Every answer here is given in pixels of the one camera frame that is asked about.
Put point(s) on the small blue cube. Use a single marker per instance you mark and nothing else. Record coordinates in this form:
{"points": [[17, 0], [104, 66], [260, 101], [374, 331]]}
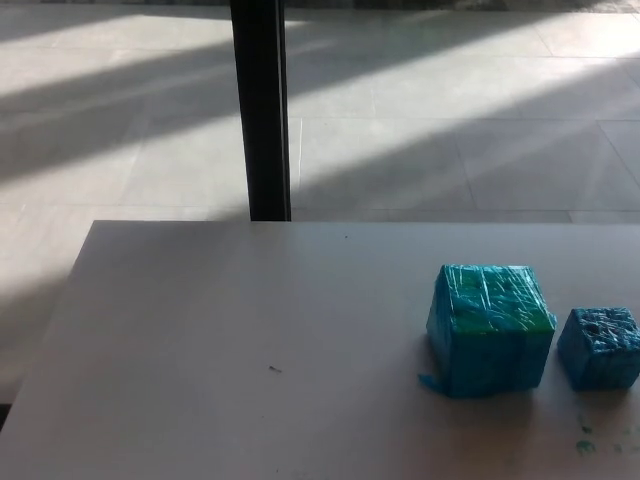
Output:
{"points": [[600, 360]]}

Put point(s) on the large blue-green wrapped cube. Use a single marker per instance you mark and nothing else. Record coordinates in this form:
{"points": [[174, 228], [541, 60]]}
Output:
{"points": [[495, 350]]}

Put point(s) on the black vertical window pillar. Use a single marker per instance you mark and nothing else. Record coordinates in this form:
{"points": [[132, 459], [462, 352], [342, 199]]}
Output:
{"points": [[261, 110]]}

